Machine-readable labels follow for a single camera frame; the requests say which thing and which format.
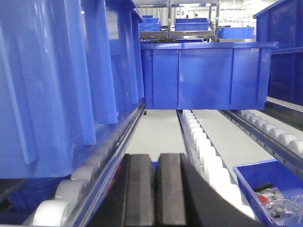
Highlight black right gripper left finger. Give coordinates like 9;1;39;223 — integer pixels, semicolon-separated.
89;154;155;227

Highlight far left blue crate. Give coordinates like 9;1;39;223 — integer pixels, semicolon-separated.
139;15;161;31

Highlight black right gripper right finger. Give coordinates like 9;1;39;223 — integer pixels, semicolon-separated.
155;154;262;227

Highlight right white roller track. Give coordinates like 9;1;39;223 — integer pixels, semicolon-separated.
219;110;303;175

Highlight steel background shelf rack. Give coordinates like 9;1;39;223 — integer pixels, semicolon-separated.
135;0;257;42

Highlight middle white roller track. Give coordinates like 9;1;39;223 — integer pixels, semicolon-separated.
176;110;257;220

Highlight clear packaged hardware items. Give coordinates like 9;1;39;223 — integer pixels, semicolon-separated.
253;183;303;226

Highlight large blue plastic bin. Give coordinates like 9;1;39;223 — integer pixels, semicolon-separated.
0;0;144;179

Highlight far middle blue crate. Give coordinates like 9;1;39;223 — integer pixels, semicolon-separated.
175;18;210;31

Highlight far right blue crate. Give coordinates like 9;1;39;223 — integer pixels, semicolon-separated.
218;27;255;39

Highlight white roller track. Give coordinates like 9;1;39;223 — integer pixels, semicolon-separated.
176;110;257;220
23;104;145;227
219;110;303;175

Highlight lower blue bin with items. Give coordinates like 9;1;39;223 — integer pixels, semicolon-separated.
233;159;303;227

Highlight blue bin at right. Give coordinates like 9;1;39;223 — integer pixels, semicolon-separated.
254;0;303;105

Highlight blue crate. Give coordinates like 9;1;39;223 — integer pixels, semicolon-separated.
218;27;255;39
139;15;161;31
175;18;210;31

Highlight left white roller track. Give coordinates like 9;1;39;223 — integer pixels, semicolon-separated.
23;104;145;227

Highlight blue bin on rollers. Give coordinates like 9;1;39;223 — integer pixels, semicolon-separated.
141;42;278;110

